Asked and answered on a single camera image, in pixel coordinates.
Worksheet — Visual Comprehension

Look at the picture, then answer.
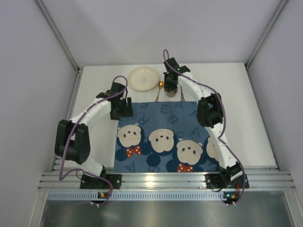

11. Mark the gold spoon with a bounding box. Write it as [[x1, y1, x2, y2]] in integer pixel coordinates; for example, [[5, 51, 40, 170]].
[[155, 80, 164, 102]]

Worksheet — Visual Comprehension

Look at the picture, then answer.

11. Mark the cream round plate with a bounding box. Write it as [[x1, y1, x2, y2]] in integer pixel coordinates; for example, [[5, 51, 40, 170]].
[[128, 67, 159, 92]]

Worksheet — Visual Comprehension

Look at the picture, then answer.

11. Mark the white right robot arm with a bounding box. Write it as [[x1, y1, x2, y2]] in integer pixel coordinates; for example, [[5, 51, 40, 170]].
[[164, 58, 243, 184]]

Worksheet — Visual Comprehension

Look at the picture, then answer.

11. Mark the left aluminium frame post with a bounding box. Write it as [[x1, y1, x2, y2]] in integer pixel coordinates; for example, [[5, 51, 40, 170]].
[[33, 0, 80, 72]]

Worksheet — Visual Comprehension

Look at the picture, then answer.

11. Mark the perforated cable duct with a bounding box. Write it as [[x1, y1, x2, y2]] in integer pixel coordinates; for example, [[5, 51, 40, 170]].
[[47, 191, 238, 201]]

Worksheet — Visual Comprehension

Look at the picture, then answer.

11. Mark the blue cartoon bear placemat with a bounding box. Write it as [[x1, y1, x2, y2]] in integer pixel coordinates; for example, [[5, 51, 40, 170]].
[[114, 101, 219, 173]]

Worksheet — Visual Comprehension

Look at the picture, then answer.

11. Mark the iridescent fork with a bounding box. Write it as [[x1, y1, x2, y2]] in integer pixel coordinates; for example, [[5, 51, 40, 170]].
[[180, 86, 185, 102]]

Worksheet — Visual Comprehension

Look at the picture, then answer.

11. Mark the aluminium frame post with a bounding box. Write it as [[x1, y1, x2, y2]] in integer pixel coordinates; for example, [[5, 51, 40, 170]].
[[33, 0, 80, 72], [245, 0, 291, 68]]

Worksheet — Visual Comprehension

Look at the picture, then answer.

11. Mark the right aluminium frame post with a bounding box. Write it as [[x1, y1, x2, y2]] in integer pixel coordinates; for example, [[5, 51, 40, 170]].
[[245, 0, 291, 68]]

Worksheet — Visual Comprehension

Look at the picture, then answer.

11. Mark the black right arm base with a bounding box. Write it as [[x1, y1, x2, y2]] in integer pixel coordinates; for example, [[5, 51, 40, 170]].
[[205, 173, 250, 191]]

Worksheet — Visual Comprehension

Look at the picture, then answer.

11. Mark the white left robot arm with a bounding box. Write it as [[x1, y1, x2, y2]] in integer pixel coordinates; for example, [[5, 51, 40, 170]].
[[54, 82, 133, 180]]

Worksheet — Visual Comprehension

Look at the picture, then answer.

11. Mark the aluminium mounting rail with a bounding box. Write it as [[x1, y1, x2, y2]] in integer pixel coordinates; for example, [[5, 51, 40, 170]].
[[38, 158, 295, 191]]

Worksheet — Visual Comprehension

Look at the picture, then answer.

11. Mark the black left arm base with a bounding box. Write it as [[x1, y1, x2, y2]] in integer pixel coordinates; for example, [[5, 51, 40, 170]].
[[80, 174, 122, 189]]

